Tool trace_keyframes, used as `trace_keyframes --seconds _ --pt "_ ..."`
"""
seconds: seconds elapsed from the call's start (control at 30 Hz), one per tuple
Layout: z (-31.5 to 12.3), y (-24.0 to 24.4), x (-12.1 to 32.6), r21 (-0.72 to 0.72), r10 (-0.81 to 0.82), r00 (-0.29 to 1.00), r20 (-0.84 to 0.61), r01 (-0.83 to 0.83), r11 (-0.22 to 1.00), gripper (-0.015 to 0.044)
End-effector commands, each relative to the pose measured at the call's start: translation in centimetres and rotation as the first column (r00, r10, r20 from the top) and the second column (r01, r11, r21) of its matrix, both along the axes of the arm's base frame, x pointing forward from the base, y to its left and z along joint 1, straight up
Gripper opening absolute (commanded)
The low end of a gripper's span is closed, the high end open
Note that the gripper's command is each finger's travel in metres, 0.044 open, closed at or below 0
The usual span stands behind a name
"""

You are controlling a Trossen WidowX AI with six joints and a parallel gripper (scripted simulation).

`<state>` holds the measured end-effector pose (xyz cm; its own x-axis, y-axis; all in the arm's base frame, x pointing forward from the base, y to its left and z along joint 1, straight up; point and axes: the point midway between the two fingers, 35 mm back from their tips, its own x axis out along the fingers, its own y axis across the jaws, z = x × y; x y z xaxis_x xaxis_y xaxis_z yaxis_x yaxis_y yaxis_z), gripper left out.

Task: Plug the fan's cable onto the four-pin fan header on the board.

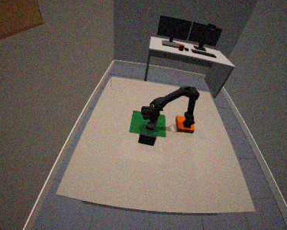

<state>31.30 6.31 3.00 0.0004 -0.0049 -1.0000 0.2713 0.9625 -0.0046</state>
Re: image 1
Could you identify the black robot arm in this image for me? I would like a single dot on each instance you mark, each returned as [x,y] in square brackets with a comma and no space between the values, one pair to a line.
[160,103]

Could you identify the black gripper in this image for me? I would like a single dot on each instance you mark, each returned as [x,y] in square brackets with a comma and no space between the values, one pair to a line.
[152,123]

